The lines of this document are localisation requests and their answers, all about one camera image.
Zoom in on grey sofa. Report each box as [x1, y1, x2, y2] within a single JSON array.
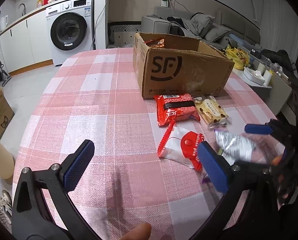
[[141, 6, 262, 53]]

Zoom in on black white patterned panel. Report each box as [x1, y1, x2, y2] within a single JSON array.
[[108, 22, 142, 45]]

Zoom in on small grey pillow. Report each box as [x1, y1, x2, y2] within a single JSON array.
[[205, 22, 231, 43]]

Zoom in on large grey pillow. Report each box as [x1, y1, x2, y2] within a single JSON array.
[[190, 14, 214, 34]]

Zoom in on pink checked tablecloth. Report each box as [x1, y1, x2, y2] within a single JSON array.
[[12, 47, 293, 240]]

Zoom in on red packet with black band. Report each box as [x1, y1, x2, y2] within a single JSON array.
[[154, 93, 201, 127]]

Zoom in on white bowl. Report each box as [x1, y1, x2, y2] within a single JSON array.
[[244, 67, 266, 85]]

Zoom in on brown cardboard box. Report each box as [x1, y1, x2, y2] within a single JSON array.
[[133, 32, 234, 99]]

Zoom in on cream biscuit packet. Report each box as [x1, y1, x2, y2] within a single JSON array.
[[193, 95, 232, 128]]

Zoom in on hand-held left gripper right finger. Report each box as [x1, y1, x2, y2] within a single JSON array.
[[189, 141, 282, 240]]

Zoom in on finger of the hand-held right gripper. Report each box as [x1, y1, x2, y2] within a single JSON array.
[[244, 124, 273, 136]]

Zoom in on white red glue packet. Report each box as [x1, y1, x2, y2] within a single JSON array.
[[158, 120, 206, 172]]

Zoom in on silver purple-edged snack packet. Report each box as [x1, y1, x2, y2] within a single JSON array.
[[214, 129, 258, 163]]

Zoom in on white washing machine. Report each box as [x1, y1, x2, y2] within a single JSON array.
[[46, 0, 95, 67]]

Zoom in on person's left hand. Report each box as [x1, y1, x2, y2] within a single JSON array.
[[115, 222, 152, 240]]

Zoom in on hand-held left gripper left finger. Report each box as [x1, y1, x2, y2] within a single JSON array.
[[11, 139, 99, 240]]

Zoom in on white yellow cup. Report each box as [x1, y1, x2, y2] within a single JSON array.
[[263, 69, 275, 87]]

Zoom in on orange white noodle packet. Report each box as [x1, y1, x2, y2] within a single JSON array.
[[144, 38, 165, 48]]

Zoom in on white base cabinets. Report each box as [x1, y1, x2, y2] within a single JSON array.
[[0, 9, 54, 75]]

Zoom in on white sneakers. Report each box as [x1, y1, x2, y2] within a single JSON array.
[[0, 190, 13, 230]]

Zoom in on white coffee table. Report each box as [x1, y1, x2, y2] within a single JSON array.
[[233, 52, 293, 117]]

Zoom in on yellow plastic bag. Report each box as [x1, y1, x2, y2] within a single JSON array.
[[225, 44, 250, 70]]

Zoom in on black clothing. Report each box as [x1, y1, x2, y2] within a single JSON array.
[[166, 16, 189, 35]]

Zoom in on black bag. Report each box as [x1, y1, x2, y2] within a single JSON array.
[[260, 49, 298, 75]]

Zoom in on light blue cushion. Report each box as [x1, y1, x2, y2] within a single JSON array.
[[230, 34, 247, 46]]

